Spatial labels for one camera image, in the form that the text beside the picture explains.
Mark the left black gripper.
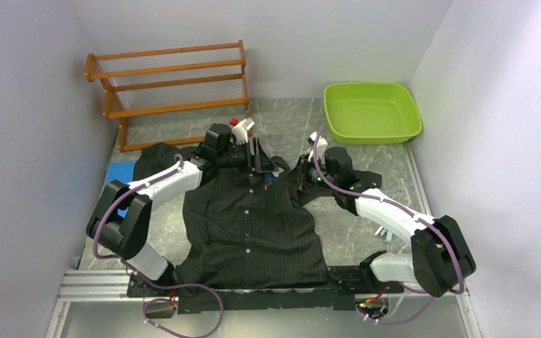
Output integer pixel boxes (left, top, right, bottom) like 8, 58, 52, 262
218, 137, 278, 175

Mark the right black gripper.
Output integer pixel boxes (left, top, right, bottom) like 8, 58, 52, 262
282, 153, 338, 191

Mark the black pinstriped shirt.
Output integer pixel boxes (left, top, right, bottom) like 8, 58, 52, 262
132, 142, 383, 290

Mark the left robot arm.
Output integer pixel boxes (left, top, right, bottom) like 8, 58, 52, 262
86, 118, 278, 296

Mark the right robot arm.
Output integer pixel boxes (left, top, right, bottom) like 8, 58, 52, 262
288, 147, 476, 297

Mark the green plastic basin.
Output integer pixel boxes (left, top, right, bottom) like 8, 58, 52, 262
323, 82, 423, 145

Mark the black base beam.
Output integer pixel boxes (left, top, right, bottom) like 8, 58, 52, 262
127, 265, 404, 314

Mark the blue flat mat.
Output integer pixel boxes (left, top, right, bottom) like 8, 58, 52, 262
105, 161, 136, 204

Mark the orange wooden shoe rack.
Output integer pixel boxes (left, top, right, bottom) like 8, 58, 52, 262
84, 40, 251, 152

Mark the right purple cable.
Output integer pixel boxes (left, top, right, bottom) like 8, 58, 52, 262
312, 123, 466, 327

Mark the purple cable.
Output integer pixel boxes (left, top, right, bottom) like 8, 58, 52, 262
312, 123, 466, 327
92, 154, 225, 338

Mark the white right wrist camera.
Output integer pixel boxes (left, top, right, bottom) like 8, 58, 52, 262
307, 132, 328, 161

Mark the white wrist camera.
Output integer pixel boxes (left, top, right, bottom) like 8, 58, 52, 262
307, 132, 328, 161
230, 118, 254, 145

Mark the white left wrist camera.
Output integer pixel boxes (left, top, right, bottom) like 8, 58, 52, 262
230, 118, 254, 145

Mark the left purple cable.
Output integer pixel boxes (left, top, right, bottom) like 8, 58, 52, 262
92, 154, 225, 338

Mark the aluminium frame rail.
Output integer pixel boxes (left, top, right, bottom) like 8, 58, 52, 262
56, 268, 471, 303

